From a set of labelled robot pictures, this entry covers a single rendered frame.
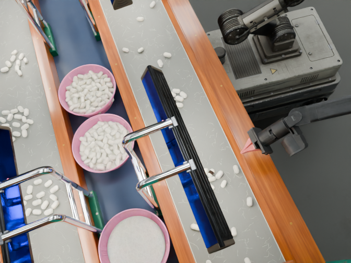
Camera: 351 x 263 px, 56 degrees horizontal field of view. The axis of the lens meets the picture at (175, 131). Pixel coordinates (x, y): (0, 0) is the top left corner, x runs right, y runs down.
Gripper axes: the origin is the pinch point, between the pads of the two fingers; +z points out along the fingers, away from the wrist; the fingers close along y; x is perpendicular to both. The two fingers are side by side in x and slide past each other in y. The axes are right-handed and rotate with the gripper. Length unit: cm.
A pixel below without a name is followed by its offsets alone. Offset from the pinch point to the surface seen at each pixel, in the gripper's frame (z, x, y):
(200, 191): 0.2, -33.8, 13.0
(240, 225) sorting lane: 15.2, 2.0, 22.6
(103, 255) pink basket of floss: 54, -32, 14
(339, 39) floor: -36, 143, -76
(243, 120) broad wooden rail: -0.2, 12.3, -15.3
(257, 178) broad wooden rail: 3.7, 8.7, 9.2
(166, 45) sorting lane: 14, 5, -66
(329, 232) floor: 21, 94, 39
